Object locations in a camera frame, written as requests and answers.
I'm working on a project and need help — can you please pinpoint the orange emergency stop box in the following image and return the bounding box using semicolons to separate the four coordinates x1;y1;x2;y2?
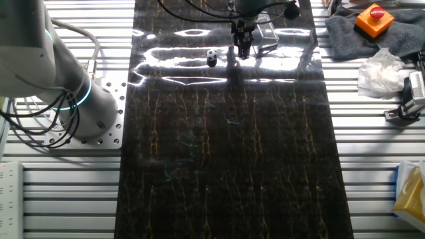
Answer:
353;3;396;41

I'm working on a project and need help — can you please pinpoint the yellow tissue pack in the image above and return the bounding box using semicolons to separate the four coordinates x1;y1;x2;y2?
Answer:
390;160;425;224

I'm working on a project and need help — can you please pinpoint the grey cloth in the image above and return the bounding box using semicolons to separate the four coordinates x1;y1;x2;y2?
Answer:
324;4;425;61

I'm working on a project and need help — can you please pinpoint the black marble-pattern mat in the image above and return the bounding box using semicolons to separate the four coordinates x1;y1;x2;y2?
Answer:
114;0;355;239

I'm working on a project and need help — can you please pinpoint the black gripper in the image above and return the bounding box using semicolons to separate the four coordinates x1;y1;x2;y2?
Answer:
230;17;257;60

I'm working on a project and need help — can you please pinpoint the black cable bundle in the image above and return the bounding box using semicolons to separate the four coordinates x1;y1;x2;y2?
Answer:
0;89;81;149

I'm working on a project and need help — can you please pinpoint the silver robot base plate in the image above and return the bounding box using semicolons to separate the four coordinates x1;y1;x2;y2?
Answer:
44;78;128;151

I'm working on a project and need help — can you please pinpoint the white power strip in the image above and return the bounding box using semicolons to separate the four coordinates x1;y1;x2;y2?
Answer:
0;161;25;239

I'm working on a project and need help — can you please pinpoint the crumpled white tissue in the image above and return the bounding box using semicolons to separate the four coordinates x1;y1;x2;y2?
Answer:
356;47;408;100

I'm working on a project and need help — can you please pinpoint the black camera cable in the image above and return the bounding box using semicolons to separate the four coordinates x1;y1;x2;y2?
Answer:
156;0;296;25

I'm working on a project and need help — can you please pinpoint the thick grey base cable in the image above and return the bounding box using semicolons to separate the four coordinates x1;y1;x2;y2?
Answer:
49;18;101;81

